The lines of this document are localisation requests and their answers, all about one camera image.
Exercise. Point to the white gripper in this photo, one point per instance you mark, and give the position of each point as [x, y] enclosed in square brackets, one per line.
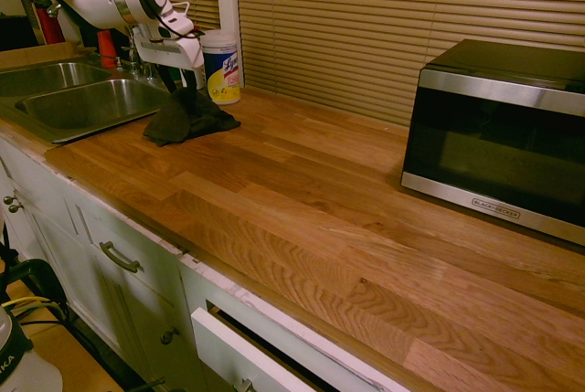
[173, 51]

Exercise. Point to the dark grey cloth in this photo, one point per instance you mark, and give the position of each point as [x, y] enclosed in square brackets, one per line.
[187, 120]

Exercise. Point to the Lysol wipes canister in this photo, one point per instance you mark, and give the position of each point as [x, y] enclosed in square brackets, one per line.
[222, 70]

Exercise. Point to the chrome sink faucet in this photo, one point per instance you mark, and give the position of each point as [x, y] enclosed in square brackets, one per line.
[135, 63]

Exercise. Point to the red wrist tag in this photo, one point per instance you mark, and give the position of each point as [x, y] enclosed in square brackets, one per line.
[196, 31]

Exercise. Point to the red bottle behind sink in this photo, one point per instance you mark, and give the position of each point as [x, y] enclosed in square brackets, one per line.
[106, 49]

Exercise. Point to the stainless steel sink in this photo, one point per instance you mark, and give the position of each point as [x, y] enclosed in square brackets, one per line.
[91, 104]

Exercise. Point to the red fire extinguisher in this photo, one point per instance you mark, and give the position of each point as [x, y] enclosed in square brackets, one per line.
[48, 22]

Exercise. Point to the white kitchen cabinet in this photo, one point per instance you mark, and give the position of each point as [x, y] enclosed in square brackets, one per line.
[68, 236]

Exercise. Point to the wide tan window blind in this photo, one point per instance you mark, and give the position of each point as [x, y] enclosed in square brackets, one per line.
[388, 22]

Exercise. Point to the open white drawer front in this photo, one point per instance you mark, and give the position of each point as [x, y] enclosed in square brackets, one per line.
[237, 355]

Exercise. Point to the black steel microwave oven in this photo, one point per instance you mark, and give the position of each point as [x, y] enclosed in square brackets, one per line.
[493, 145]

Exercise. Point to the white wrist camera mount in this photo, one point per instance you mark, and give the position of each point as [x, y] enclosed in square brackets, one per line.
[176, 22]

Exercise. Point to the black metal cart frame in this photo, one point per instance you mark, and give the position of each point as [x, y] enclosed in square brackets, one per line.
[45, 273]

